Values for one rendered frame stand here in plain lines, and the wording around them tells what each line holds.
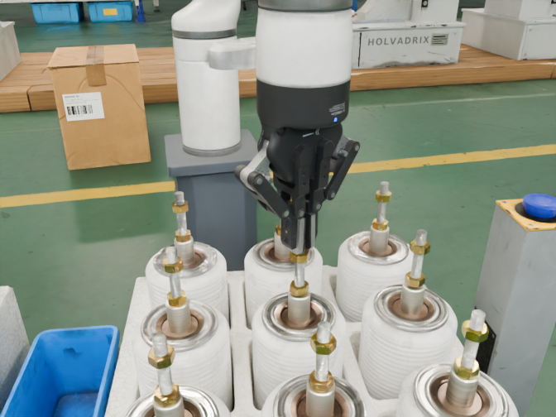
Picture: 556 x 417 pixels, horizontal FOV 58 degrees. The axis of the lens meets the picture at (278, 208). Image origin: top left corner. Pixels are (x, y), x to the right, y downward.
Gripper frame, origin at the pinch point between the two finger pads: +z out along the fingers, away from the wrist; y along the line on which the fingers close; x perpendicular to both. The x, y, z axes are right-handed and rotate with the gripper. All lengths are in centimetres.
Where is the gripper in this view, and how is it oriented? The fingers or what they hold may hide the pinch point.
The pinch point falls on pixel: (299, 229)
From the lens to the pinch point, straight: 46.8
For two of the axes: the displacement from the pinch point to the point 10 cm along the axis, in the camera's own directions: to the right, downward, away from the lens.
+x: -6.5, -3.5, 6.8
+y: 7.6, -3.0, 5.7
